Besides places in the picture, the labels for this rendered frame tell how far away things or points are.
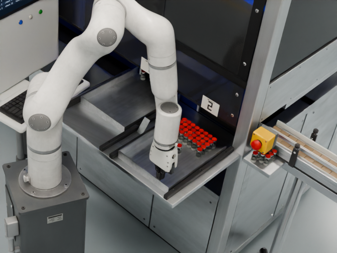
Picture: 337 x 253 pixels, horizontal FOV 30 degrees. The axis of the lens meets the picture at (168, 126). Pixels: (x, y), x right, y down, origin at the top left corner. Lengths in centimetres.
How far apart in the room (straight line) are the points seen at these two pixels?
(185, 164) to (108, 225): 102
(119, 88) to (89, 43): 92
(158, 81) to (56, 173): 54
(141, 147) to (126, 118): 18
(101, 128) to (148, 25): 76
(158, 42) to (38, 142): 56
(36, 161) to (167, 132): 47
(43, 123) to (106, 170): 127
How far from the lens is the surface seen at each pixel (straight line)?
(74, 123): 257
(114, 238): 330
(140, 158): 243
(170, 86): 200
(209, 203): 279
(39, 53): 292
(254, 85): 232
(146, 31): 189
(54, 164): 224
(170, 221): 307
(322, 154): 256
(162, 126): 211
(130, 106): 266
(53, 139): 216
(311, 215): 363
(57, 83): 199
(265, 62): 225
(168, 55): 193
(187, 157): 246
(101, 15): 184
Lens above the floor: 254
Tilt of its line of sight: 40 degrees down
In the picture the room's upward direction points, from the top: 8 degrees clockwise
